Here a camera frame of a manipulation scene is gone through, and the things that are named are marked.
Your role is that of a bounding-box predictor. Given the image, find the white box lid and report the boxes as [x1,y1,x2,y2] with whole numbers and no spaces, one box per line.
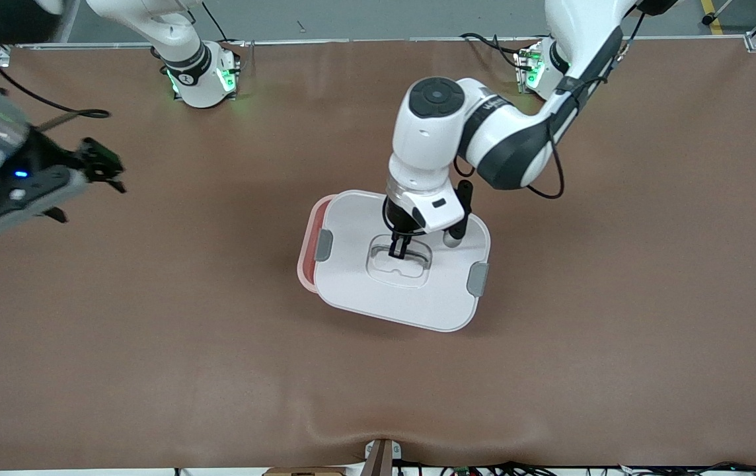
[312,190,491,333]

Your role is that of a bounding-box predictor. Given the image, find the translucent pink storage box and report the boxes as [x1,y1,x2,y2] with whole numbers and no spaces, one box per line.
[297,194,336,294]

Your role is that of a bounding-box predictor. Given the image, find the brown table mat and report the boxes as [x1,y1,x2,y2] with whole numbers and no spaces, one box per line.
[0,38,756,471]

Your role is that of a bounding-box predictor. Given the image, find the brown cardboard piece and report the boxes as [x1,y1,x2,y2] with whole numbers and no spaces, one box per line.
[263,467,347,476]

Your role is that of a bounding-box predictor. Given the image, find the metal leg with black foot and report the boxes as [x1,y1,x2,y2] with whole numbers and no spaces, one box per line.
[702,0,736,26]

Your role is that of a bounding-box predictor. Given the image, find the yellow floor tape strip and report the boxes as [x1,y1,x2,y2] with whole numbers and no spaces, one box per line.
[700,0,726,35]

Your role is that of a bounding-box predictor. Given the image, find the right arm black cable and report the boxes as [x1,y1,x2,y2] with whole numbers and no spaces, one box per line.
[0,50,112,133]

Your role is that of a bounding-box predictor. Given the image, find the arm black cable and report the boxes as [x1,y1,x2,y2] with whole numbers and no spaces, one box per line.
[525,13,646,199]
[0,50,112,133]

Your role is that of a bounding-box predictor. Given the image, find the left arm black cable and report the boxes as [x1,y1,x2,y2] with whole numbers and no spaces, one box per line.
[525,13,646,199]

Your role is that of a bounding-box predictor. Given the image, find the black base cable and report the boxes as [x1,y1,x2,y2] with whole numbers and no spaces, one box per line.
[461,32,534,70]
[203,0,235,44]

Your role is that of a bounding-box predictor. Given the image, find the metal bracket with brown post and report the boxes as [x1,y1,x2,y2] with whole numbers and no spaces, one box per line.
[363,438,402,476]

